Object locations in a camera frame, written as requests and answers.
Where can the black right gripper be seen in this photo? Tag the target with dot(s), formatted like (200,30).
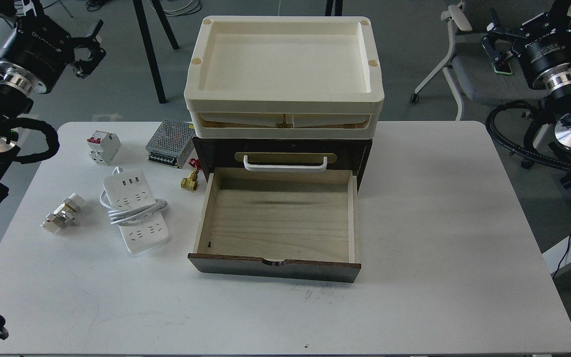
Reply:
(550,47)

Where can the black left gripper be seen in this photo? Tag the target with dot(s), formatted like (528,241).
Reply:
(36,54)

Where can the white power strip with cable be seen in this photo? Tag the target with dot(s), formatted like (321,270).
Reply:
(133,208)

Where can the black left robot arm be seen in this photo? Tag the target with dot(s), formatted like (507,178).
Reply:
(22,139)

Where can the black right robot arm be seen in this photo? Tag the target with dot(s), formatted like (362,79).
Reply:
(548,139)

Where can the green cased smartphone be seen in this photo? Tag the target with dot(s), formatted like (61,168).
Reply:
(503,69)

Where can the grey office chair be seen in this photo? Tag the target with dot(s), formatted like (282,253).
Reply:
(467,67)

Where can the white circuit breaker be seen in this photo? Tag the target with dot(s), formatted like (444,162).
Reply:
(103,147)

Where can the metal mesh power supply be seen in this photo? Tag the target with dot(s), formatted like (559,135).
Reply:
(171,144)

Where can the cream plastic tray top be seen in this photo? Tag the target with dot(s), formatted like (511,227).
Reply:
(285,77)

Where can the white metal pipe fitting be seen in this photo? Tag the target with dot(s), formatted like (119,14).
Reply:
(64,215)

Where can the open wooden drawer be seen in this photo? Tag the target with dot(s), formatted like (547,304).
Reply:
(283,225)

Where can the brass valve red handle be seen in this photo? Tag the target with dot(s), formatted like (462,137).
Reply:
(190,182)

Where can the white upper drawer handle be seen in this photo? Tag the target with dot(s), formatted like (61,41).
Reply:
(285,168)

